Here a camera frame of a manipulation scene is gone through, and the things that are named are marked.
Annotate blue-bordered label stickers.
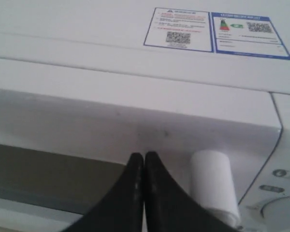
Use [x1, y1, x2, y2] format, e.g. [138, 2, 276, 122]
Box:
[144, 8, 290, 60]

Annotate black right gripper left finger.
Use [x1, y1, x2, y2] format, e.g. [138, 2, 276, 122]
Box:
[69, 153, 144, 232]

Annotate white microwave door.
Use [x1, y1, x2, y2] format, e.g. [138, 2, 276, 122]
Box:
[0, 55, 283, 232]

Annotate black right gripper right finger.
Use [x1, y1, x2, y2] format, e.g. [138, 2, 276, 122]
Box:
[144, 151, 236, 232]

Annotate white upper power knob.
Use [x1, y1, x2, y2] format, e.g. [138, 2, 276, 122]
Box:
[261, 197, 290, 232]

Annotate white microwave oven body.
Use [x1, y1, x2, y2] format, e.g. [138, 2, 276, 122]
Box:
[0, 0, 290, 232]

